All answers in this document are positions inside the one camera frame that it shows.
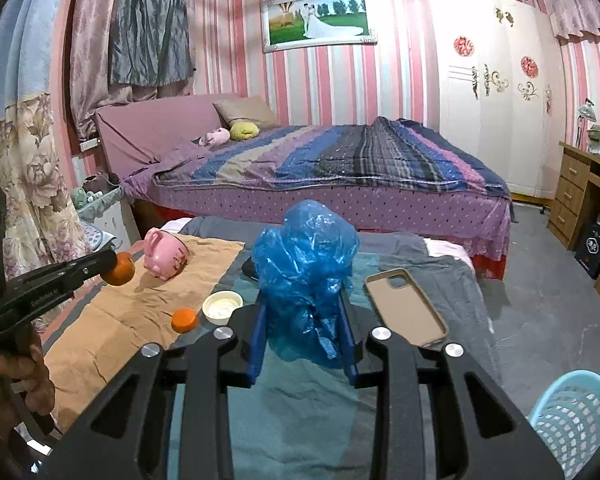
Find small orange fruit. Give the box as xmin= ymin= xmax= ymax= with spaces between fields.
xmin=100 ymin=252 xmax=135 ymax=286

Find blue plastic bag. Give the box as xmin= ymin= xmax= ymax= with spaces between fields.
xmin=251 ymin=200 xmax=360 ymax=368

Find light blue trash basket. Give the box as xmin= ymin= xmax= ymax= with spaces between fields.
xmin=528 ymin=370 xmax=600 ymax=479

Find person left hand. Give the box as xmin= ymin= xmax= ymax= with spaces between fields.
xmin=0 ymin=326 xmax=55 ymax=441

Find orange towel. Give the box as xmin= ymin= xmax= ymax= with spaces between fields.
xmin=44 ymin=235 xmax=244 ymax=432

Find orange bottle cap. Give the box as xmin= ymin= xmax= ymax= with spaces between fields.
xmin=171 ymin=308 xmax=198 ymax=334

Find beige phone case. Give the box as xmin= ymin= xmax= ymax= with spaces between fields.
xmin=364 ymin=268 xmax=449 ymax=348

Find white round cup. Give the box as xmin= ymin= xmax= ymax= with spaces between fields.
xmin=201 ymin=290 xmax=244 ymax=325

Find floral curtain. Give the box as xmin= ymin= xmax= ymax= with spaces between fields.
xmin=0 ymin=0 xmax=88 ymax=278

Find grey teal bed cover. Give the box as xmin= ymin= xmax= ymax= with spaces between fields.
xmin=170 ymin=218 xmax=501 ymax=479

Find pink piggy bank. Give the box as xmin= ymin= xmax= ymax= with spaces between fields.
xmin=143 ymin=228 xmax=189 ymax=281

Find black wallet case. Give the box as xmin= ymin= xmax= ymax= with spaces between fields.
xmin=242 ymin=258 xmax=259 ymax=282

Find black box under desk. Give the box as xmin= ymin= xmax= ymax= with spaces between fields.
xmin=574 ymin=223 xmax=600 ymax=278

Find large purple bed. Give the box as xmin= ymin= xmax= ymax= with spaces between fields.
xmin=95 ymin=94 xmax=513 ymax=279

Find wooden desk with drawers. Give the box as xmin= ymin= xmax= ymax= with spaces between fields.
xmin=547 ymin=143 xmax=600 ymax=296

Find pink plush toy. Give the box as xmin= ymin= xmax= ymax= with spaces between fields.
xmin=198 ymin=128 xmax=230 ymax=148

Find yellow plush toy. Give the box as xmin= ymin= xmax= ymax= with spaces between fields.
xmin=230 ymin=122 xmax=260 ymax=141

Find grey hanging garment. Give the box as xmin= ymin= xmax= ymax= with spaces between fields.
xmin=109 ymin=0 xmax=194 ymax=88

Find striped purple blue blanket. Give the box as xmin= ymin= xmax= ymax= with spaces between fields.
xmin=152 ymin=116 xmax=510 ymax=198

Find beige pillow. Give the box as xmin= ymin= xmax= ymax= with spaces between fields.
xmin=213 ymin=96 xmax=280 ymax=128

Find desk lamp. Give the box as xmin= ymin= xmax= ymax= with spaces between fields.
xmin=574 ymin=98 xmax=596 ymax=151

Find white wardrobe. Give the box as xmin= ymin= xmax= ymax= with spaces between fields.
xmin=424 ymin=0 xmax=566 ymax=200

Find pink window valance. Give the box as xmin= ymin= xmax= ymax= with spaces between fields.
xmin=544 ymin=0 xmax=600 ymax=39

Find framed wedding photo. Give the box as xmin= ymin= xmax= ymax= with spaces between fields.
xmin=261 ymin=0 xmax=377 ymax=53

